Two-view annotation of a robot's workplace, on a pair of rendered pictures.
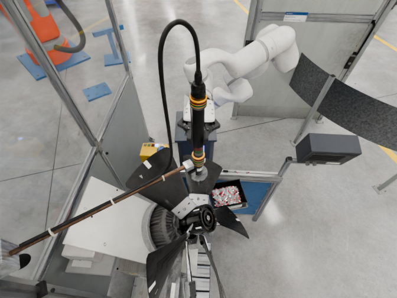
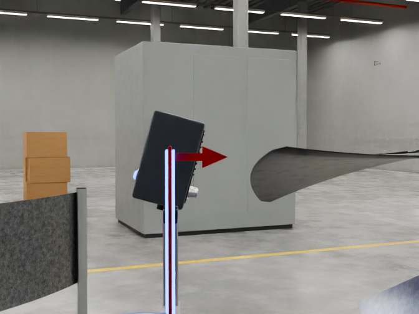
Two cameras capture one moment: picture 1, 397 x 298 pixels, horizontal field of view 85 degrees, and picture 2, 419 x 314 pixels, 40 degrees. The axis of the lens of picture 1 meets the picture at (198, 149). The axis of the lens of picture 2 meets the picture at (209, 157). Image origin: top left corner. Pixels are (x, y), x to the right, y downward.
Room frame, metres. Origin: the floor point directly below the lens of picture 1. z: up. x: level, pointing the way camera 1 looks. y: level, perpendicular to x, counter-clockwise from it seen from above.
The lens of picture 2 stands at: (0.80, 0.61, 1.21)
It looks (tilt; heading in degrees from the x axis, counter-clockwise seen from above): 2 degrees down; 264
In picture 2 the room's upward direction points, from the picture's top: straight up
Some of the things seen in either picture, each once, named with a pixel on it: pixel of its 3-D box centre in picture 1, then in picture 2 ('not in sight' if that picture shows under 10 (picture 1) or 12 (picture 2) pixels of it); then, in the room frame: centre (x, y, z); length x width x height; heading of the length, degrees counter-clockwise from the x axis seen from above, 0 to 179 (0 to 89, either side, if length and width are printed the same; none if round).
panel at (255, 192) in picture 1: (212, 197); not in sight; (0.78, -0.12, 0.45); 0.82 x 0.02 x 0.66; 86
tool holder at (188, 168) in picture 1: (195, 167); not in sight; (0.42, 0.01, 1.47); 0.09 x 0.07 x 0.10; 121
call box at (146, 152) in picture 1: (155, 154); not in sight; (0.81, 0.27, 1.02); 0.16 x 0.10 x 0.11; 86
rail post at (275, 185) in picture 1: (263, 203); not in sight; (0.75, -0.55, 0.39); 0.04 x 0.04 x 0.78; 86
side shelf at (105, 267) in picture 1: (100, 237); not in sight; (0.35, 0.56, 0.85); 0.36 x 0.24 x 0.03; 176
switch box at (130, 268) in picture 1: (137, 266); not in sight; (0.22, 0.35, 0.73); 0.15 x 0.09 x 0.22; 86
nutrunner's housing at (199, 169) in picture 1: (198, 138); not in sight; (0.43, 0.00, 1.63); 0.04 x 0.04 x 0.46
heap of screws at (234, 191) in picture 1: (226, 196); not in sight; (0.61, -0.18, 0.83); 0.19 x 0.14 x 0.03; 101
